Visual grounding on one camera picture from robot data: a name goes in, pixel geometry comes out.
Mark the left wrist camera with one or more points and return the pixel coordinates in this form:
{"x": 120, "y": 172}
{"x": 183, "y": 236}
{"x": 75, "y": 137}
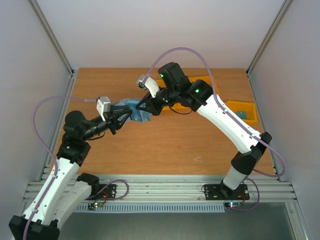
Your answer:
{"x": 103, "y": 105}

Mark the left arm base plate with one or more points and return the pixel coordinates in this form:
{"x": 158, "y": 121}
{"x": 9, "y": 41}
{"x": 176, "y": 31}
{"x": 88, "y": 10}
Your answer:
{"x": 110, "y": 191}

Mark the right yellow bin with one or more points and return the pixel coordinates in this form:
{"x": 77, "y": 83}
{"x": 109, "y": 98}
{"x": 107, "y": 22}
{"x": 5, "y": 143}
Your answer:
{"x": 248, "y": 107}

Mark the small circuit board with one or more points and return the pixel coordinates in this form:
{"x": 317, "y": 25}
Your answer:
{"x": 232, "y": 204}
{"x": 95, "y": 205}

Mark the grey slotted cable duct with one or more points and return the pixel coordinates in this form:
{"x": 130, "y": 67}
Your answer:
{"x": 137, "y": 208}

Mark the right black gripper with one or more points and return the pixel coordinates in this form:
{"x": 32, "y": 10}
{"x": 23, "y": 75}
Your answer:
{"x": 155, "y": 102}

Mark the frame post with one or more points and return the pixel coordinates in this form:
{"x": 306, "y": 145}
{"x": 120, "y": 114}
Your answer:
{"x": 47, "y": 28}
{"x": 285, "y": 6}

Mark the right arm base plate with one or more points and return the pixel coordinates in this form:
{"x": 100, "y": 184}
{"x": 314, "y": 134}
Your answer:
{"x": 214, "y": 192}

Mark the left frame post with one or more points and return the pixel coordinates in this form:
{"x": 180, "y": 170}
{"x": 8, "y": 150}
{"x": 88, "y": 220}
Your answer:
{"x": 47, "y": 28}

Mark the right small circuit board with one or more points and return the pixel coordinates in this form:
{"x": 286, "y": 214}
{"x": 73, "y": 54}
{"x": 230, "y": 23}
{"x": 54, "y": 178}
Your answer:
{"x": 232, "y": 204}

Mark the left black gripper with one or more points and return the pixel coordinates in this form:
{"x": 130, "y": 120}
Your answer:
{"x": 112, "y": 119}

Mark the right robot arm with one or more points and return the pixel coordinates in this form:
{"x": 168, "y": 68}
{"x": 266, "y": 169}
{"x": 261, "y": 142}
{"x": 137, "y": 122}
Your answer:
{"x": 199, "y": 96}

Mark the card in right bin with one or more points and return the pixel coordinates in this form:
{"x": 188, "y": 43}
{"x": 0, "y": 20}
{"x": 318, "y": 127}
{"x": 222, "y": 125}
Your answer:
{"x": 242, "y": 114}

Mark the left small circuit board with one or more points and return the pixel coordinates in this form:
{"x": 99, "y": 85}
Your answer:
{"x": 95, "y": 205}

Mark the middle yellow bin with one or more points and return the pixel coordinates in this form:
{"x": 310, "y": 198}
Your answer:
{"x": 206, "y": 79}

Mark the right frame post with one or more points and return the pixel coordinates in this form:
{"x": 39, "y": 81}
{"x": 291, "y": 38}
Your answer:
{"x": 285, "y": 6}

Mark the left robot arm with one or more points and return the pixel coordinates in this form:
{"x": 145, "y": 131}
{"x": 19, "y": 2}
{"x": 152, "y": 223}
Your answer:
{"x": 50, "y": 209}

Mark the teal card holder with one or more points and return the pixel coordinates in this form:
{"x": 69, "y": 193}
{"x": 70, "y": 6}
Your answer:
{"x": 137, "y": 115}

